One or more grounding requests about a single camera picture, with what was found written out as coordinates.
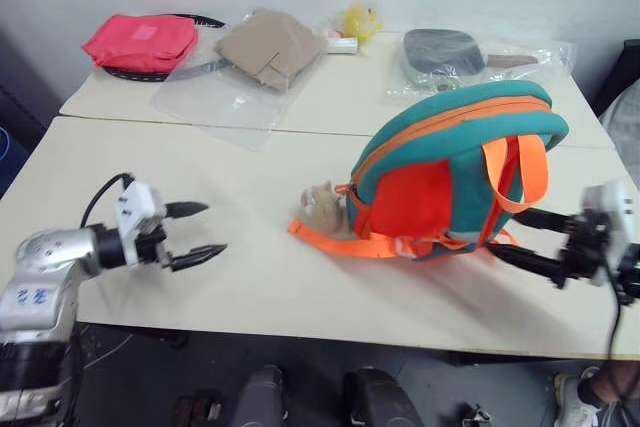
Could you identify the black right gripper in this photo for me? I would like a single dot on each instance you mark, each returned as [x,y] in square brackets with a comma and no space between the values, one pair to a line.
[585,252]

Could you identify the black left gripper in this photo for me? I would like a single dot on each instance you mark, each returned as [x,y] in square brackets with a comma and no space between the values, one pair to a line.
[149,246]

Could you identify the orange and teal backpack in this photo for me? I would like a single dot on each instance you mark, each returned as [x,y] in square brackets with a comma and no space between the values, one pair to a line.
[450,172]

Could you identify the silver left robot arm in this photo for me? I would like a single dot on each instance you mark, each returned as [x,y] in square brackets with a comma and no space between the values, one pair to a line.
[37,267]

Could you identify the small white box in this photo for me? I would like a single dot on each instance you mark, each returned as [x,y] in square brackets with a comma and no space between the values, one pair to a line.
[344,45]

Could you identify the large clear plastic bag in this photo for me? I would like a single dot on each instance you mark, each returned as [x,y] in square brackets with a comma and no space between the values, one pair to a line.
[225,107]

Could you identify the white and grey shoe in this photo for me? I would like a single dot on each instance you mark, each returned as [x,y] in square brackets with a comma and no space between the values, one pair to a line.
[582,397]

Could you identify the red and black floor device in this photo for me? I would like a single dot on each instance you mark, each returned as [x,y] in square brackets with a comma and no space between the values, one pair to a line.
[200,404]

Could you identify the dark rounded robot leg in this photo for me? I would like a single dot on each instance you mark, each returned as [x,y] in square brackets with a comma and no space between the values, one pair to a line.
[262,397]
[377,397]

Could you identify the clear paddle plastic bag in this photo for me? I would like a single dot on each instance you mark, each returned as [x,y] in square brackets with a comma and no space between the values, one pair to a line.
[550,59]

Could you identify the black chair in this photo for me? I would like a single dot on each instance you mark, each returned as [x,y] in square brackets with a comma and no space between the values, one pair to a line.
[617,72]

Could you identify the pink fabric pouch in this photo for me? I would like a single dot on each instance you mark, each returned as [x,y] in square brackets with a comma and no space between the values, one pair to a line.
[142,42]

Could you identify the folded beige cloth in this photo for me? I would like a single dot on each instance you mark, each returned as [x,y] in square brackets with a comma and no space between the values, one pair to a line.
[272,49]

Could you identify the blue round object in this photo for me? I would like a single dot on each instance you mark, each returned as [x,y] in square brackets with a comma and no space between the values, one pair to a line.
[3,144]

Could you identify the black table tennis paddle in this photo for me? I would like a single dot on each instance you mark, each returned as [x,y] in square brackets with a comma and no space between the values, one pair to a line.
[442,52]

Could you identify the yellow toy in clear bag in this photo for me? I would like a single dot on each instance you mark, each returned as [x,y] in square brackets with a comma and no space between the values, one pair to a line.
[361,19]

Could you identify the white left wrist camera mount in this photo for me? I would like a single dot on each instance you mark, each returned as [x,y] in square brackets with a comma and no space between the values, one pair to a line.
[135,204]

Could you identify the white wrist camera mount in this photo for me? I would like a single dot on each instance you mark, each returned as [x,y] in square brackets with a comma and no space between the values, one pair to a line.
[612,204]
[135,204]

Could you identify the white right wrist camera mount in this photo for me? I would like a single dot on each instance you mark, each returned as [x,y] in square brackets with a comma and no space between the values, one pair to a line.
[612,204]

